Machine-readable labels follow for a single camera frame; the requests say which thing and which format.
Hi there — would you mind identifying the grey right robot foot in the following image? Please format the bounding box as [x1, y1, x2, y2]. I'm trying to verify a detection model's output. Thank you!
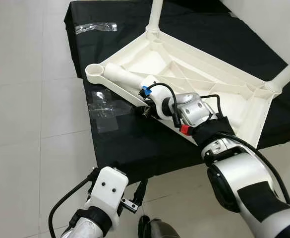
[137, 216, 181, 238]

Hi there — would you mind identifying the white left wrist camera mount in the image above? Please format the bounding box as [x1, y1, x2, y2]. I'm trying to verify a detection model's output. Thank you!
[85, 167, 129, 216]

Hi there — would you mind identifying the clear tape strip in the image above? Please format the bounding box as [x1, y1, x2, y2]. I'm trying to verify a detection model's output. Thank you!
[74, 22, 118, 34]

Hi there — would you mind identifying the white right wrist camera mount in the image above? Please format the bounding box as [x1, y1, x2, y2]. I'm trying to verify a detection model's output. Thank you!
[140, 75, 177, 119]

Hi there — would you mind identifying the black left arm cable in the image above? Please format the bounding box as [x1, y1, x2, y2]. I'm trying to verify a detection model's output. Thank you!
[48, 171, 97, 238]

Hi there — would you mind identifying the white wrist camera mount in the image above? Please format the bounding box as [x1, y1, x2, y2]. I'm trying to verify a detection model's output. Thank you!
[85, 167, 129, 216]
[140, 75, 177, 119]

